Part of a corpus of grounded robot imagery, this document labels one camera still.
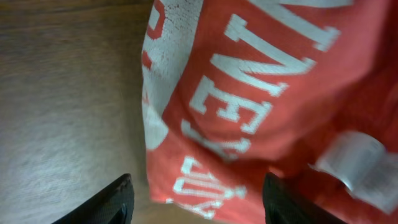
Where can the orange printed t-shirt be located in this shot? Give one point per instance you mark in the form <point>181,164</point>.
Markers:
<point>306,90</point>

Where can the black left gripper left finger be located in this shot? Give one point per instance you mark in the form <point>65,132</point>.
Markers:
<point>112,205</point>

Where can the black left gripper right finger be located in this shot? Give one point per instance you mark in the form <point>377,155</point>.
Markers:
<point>282,206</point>

